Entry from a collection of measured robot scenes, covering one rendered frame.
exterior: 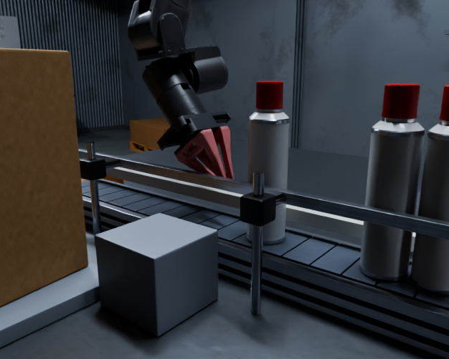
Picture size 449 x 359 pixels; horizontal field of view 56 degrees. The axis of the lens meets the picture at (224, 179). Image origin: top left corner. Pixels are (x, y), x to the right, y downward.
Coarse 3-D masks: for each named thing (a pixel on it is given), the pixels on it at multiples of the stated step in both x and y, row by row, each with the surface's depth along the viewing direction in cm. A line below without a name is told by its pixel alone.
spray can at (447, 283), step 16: (448, 96) 40; (448, 112) 40; (432, 128) 41; (448, 128) 40; (432, 144) 41; (448, 144) 39; (432, 160) 41; (448, 160) 40; (432, 176) 41; (448, 176) 40; (432, 192) 41; (448, 192) 40; (432, 208) 41; (448, 208) 40; (416, 240) 44; (432, 240) 42; (448, 240) 41; (416, 256) 44; (432, 256) 42; (448, 256) 41; (416, 272) 44; (432, 272) 42; (448, 272) 42; (432, 288) 43; (448, 288) 42
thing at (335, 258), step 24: (120, 192) 78; (144, 192) 78; (192, 216) 66; (216, 216) 66; (240, 240) 56; (288, 240) 56; (312, 240) 56; (312, 264) 49; (336, 264) 49; (384, 288) 44; (408, 288) 44
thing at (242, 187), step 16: (128, 160) 66; (176, 176) 60; (192, 176) 58; (208, 176) 56; (240, 192) 53; (272, 192) 50; (288, 192) 49; (320, 208) 47; (336, 208) 45; (352, 208) 44; (368, 208) 43; (384, 224) 42; (400, 224) 41; (416, 224) 40; (432, 224) 40; (448, 224) 39
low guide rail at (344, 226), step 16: (112, 176) 83; (128, 176) 80; (144, 176) 77; (176, 192) 72; (192, 192) 70; (208, 192) 67; (224, 192) 66; (288, 208) 59; (304, 224) 57; (320, 224) 56; (336, 224) 54; (352, 224) 53
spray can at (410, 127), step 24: (384, 96) 43; (408, 96) 41; (384, 120) 43; (408, 120) 42; (384, 144) 42; (408, 144) 42; (384, 168) 43; (408, 168) 42; (384, 192) 43; (408, 192) 43; (384, 240) 44; (408, 240) 45; (360, 264) 48; (384, 264) 45; (408, 264) 46
